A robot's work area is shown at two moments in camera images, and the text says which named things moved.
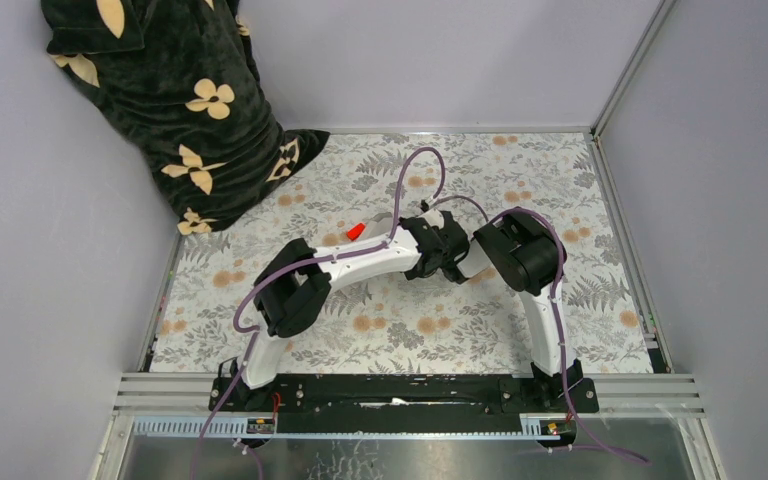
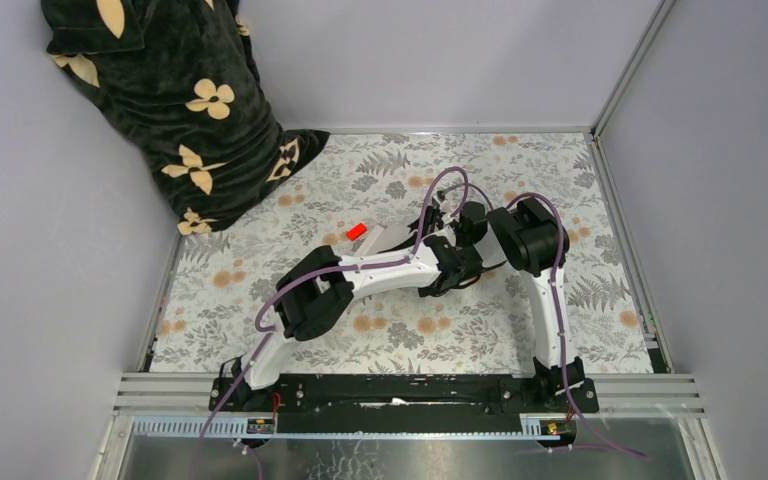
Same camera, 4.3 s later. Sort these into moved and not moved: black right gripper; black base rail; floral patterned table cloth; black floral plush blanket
Moved: black right gripper
Not moved: black base rail; black floral plush blanket; floral patterned table cloth
